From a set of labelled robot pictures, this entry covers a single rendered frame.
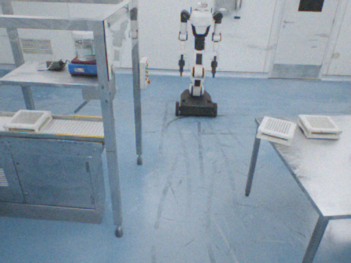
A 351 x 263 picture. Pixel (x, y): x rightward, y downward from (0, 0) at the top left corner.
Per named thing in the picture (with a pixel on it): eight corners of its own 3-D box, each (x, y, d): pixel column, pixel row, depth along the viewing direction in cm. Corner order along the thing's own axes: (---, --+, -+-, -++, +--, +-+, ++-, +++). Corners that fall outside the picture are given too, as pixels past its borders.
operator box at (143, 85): (148, 83, 298) (147, 57, 285) (145, 89, 283) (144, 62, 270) (142, 82, 298) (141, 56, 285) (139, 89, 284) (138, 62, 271)
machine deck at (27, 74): (114, 70, 213) (114, 64, 211) (99, 91, 181) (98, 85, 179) (29, 66, 217) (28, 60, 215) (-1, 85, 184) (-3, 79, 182)
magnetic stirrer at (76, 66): (108, 66, 209) (107, 53, 204) (99, 77, 190) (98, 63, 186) (80, 64, 210) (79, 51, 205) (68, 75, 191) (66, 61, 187)
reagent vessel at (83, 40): (102, 54, 201) (99, 25, 192) (95, 61, 188) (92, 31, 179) (80, 53, 202) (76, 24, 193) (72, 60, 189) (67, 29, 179)
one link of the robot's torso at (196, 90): (189, 90, 448) (190, 65, 412) (202, 91, 448) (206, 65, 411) (189, 98, 438) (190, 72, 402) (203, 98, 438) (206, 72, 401)
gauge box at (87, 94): (116, 94, 223) (114, 68, 213) (112, 101, 214) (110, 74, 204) (87, 93, 224) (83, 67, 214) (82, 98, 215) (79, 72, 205)
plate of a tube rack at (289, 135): (296, 125, 232) (297, 122, 231) (291, 140, 213) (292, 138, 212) (264, 118, 241) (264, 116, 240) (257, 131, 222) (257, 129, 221)
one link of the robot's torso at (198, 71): (191, 77, 420) (192, 42, 411) (203, 77, 419) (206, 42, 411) (191, 77, 405) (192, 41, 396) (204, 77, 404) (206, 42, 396)
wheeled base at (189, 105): (178, 96, 480) (179, 77, 464) (210, 98, 479) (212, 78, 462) (177, 115, 425) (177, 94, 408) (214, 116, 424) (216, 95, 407)
